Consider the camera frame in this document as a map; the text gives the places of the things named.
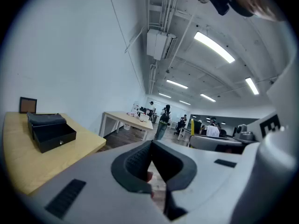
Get light wood table white legs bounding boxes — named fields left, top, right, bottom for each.
left=99, top=111, right=154, bottom=141

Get black head-mounted camera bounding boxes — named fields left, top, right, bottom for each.
left=207, top=0, right=256, bottom=17

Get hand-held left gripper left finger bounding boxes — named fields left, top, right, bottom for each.
left=111, top=140, right=154, bottom=194

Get black picture frame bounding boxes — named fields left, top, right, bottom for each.
left=19, top=97, right=38, bottom=114

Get long ceiling light strip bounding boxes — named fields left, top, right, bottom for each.
left=199, top=93, right=217, bottom=103
left=245, top=77, right=260, bottom=96
left=193, top=31, right=235, bottom=64
left=166, top=78, right=189, bottom=90

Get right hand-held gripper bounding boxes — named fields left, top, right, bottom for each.
left=247, top=59, right=296, bottom=203

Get black box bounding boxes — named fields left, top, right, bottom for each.
left=26, top=112, right=77, bottom=154

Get grey wall cable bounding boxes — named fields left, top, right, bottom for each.
left=106, top=0, right=144, bottom=91

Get white ceiling pipes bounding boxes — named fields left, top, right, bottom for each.
left=147, top=0, right=185, bottom=34

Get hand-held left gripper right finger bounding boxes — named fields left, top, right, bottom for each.
left=151, top=140, right=198, bottom=221

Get white ceiling air conditioner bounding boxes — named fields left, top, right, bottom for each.
left=146, top=28, right=178, bottom=61

